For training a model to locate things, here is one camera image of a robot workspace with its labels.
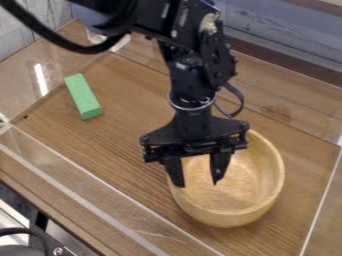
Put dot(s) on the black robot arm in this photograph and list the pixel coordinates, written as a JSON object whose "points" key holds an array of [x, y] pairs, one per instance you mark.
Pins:
{"points": [[188, 30]]}

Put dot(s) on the green rectangular block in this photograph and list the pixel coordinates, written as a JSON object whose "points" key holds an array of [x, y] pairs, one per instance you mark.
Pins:
{"points": [[83, 96]]}

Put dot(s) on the black metal table bracket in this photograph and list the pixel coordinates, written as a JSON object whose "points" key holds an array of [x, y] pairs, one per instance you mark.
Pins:
{"points": [[41, 240]]}

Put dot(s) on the clear acrylic front wall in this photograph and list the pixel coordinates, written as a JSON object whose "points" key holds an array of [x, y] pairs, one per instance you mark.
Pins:
{"points": [[104, 218]]}

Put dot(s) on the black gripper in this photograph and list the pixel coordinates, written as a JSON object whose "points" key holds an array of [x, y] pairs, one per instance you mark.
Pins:
{"points": [[195, 133]]}

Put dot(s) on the brown wooden bowl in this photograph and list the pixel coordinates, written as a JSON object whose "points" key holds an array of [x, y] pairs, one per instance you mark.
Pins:
{"points": [[242, 197]]}

